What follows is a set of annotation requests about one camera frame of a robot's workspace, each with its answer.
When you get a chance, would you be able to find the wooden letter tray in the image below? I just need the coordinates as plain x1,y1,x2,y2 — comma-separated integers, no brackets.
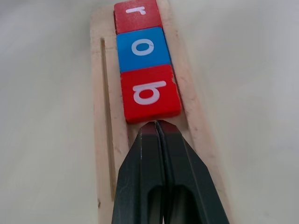
89,0,233,224

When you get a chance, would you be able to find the blue letter o block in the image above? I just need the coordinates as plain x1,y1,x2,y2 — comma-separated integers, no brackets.
116,26,173,73

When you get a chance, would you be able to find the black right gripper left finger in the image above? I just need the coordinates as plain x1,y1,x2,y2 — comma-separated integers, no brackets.
111,121,167,224

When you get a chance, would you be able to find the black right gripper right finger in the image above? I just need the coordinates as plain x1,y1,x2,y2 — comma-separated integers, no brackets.
156,119,230,224

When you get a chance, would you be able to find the red letter r block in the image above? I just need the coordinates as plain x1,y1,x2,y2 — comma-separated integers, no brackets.
114,0,163,35

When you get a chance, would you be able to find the red letter b block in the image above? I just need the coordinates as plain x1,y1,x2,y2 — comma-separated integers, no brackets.
120,64,182,124

